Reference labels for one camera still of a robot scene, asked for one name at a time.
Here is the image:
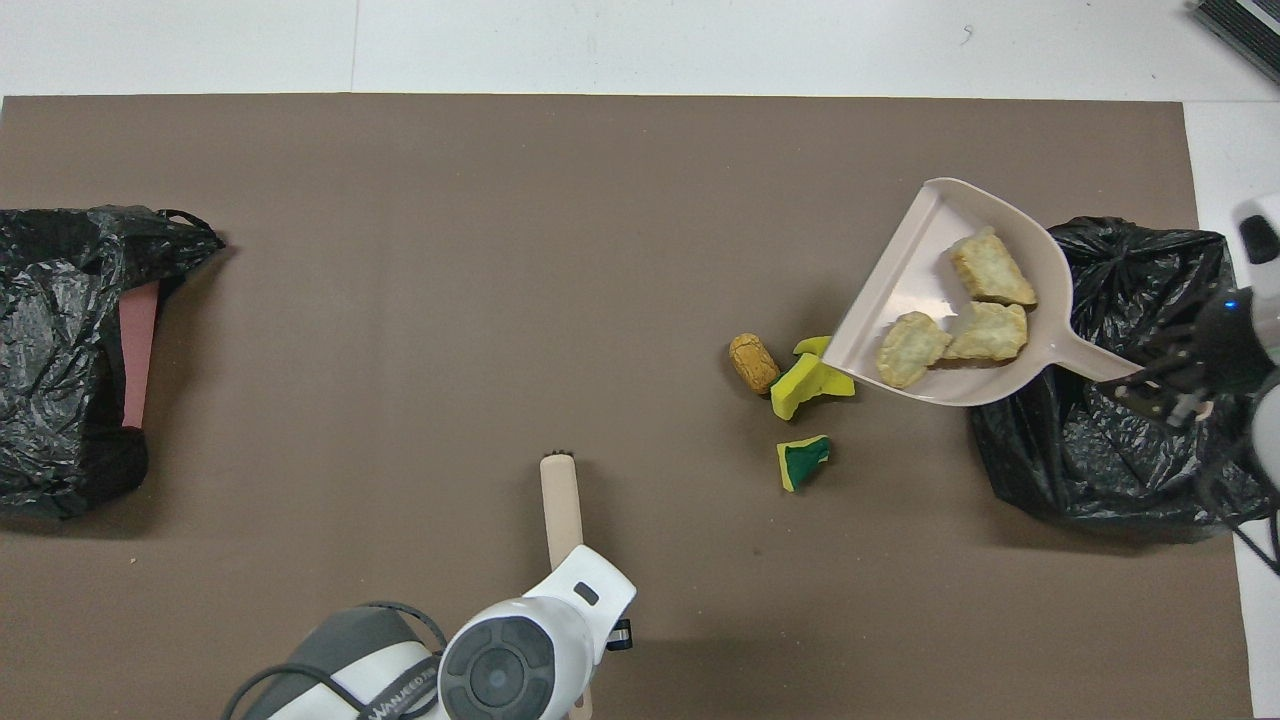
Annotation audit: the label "pink bin box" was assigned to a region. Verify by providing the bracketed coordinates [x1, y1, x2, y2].
[120, 280, 161, 431]

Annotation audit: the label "pale yellow sponge chunk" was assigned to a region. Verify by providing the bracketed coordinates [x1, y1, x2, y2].
[940, 300, 1029, 363]
[876, 311, 954, 390]
[950, 228, 1038, 307]

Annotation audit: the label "brown cork-like sponge piece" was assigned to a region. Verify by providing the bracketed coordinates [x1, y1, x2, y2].
[728, 333, 781, 395]

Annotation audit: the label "brown table mat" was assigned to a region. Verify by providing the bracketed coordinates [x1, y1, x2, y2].
[0, 93, 1256, 720]

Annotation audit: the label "black trash bag bin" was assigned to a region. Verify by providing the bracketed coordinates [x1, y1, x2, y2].
[968, 216, 1279, 531]
[0, 205, 227, 521]

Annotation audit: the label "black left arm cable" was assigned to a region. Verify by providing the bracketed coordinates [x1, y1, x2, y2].
[222, 600, 448, 720]

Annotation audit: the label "yellow and green sponge piece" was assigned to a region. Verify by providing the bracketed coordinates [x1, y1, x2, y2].
[777, 434, 831, 493]

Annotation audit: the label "beige hand brush black bristles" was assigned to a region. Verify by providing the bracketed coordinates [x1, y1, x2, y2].
[540, 450, 593, 720]

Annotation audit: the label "beige plastic dustpan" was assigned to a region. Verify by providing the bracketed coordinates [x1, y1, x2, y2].
[822, 177, 1146, 408]

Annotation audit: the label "dark striped flat object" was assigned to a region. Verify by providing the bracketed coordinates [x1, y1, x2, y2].
[1188, 0, 1280, 86]

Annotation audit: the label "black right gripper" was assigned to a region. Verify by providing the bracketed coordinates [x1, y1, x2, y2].
[1095, 288, 1271, 429]

